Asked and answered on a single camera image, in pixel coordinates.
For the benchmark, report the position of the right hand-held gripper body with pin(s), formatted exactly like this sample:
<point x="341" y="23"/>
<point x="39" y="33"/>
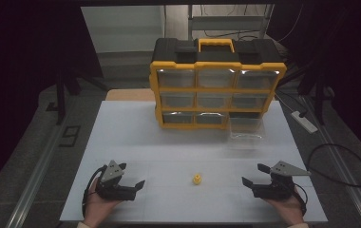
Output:
<point x="278" y="186"/>

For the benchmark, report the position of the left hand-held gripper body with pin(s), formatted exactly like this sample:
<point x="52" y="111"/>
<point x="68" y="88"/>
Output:
<point x="113" y="190"/>

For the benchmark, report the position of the clear plastic drawer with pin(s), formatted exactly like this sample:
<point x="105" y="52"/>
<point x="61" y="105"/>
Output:
<point x="246" y="129"/>

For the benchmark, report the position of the small yellow plastic part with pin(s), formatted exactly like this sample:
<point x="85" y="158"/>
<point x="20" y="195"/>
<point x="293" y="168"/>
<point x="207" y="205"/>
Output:
<point x="197" y="179"/>

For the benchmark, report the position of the person's left hand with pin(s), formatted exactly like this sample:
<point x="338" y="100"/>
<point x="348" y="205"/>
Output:
<point x="98" y="205"/>

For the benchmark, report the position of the person's right hand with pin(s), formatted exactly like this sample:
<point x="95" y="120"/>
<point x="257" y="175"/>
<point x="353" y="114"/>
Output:
<point x="288" y="207"/>

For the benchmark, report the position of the white power strip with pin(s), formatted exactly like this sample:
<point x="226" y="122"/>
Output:
<point x="305" y="122"/>

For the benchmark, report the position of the wooden board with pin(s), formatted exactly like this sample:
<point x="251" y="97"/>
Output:
<point x="131" y="94"/>

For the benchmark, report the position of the black metal stand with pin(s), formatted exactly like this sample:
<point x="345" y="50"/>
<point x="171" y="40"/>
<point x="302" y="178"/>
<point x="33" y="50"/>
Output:
<point x="61" y="95"/>
<point x="319" y="101"/>

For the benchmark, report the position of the yellow black drawer organizer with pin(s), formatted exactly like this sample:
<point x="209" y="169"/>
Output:
<point x="216" y="91"/>

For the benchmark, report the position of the grey metal shelf rack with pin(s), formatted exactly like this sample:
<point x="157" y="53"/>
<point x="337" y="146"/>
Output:
<point x="229" y="22"/>

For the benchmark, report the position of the metal floor rail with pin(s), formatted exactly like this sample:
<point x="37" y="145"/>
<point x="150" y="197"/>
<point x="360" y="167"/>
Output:
<point x="33" y="183"/>
<point x="349" y="183"/>

